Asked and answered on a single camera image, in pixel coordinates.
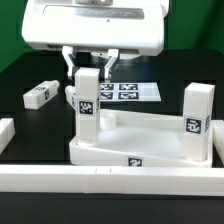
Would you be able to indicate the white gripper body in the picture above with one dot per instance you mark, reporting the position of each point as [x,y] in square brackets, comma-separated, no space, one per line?
[131,26]

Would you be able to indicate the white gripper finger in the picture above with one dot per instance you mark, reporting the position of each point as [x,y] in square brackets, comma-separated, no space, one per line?
[69,54]
[110,65]

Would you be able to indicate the white desk top tray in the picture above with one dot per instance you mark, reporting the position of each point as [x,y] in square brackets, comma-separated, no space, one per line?
[137,140]

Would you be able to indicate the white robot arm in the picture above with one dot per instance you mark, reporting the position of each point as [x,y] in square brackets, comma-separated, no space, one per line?
[115,27]

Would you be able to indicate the white left obstacle block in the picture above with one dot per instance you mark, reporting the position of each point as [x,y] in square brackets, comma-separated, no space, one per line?
[7,131]

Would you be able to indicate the white obstacle block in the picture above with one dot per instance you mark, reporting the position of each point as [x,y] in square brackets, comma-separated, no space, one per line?
[7,131]
[218,137]

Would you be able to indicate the white right obstacle block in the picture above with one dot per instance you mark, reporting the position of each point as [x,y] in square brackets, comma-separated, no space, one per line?
[218,137]

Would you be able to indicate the white front obstacle bar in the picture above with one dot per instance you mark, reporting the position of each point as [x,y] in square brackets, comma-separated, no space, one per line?
[115,180]

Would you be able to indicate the white marker base plate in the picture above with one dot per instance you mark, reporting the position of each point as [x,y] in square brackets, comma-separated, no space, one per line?
[124,92]

